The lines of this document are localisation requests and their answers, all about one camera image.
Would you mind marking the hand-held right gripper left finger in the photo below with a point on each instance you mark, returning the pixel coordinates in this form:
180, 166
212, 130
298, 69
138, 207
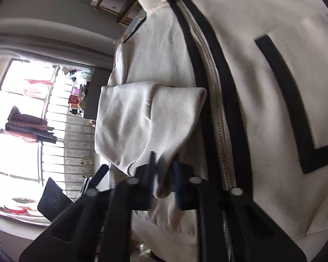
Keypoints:
152, 174

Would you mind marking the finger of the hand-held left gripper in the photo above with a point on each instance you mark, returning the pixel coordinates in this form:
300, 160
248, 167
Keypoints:
100, 177

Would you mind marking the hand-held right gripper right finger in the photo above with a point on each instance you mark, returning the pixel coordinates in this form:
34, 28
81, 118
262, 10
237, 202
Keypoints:
177, 185

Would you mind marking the cream zip jacket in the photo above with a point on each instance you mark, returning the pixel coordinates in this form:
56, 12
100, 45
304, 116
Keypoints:
158, 60

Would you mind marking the hanging dark clothes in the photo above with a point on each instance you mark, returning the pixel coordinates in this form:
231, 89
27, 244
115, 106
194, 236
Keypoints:
27, 125

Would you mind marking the red window decoration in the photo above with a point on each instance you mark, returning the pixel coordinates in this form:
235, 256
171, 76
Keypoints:
37, 83
19, 207

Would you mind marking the pair of tan slippers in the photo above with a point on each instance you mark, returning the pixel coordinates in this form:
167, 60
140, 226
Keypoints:
92, 122

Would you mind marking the red gift box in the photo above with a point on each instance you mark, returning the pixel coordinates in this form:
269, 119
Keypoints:
74, 100

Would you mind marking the purple box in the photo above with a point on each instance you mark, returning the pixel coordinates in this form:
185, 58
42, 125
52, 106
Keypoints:
76, 90

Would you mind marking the barred window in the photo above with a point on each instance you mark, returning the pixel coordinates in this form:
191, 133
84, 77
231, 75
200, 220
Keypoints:
16, 109

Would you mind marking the dark cabinet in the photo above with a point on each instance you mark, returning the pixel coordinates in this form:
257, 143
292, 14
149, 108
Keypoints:
99, 73

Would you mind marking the white plastic bag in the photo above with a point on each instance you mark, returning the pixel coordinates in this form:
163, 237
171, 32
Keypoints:
79, 75

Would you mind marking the tan hat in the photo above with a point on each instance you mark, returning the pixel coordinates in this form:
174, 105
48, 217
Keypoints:
64, 70

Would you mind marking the grey curtain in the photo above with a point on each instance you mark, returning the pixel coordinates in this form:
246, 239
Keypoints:
43, 42

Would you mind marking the wooden chair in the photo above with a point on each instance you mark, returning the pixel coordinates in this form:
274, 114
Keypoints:
127, 12

